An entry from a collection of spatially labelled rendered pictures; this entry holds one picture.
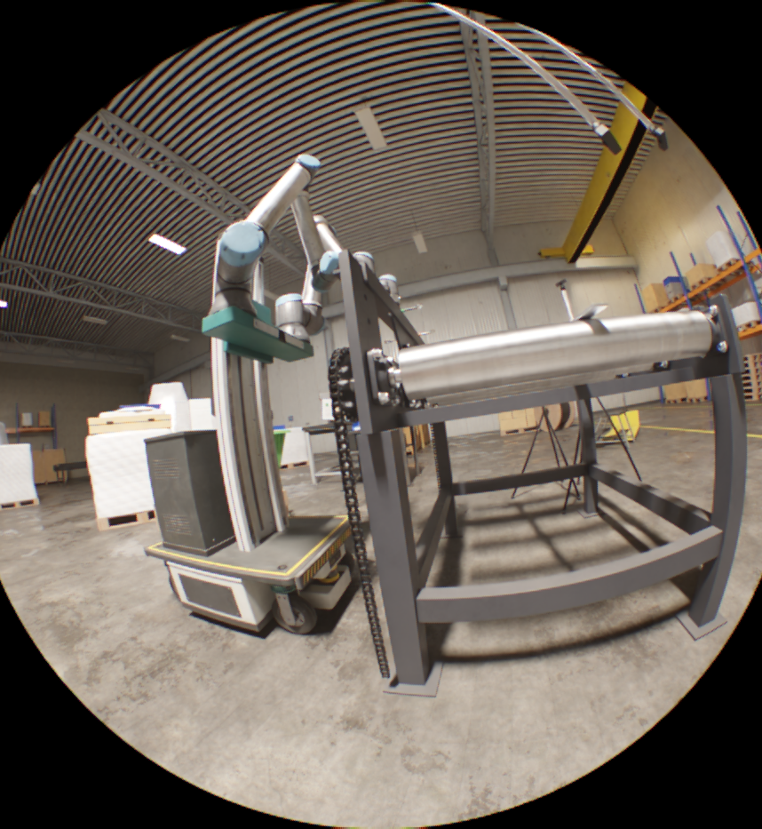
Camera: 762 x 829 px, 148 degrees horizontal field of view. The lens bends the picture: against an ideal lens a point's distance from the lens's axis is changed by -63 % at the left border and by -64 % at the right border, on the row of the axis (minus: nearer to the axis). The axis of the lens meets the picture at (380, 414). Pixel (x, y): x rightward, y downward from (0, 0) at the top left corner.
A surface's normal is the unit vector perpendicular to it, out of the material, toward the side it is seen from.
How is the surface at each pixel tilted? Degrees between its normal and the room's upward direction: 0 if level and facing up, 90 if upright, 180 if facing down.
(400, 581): 90
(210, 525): 90
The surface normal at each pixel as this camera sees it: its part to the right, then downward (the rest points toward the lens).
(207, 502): 0.97, -0.15
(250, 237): 0.51, -0.03
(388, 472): -0.30, 0.00
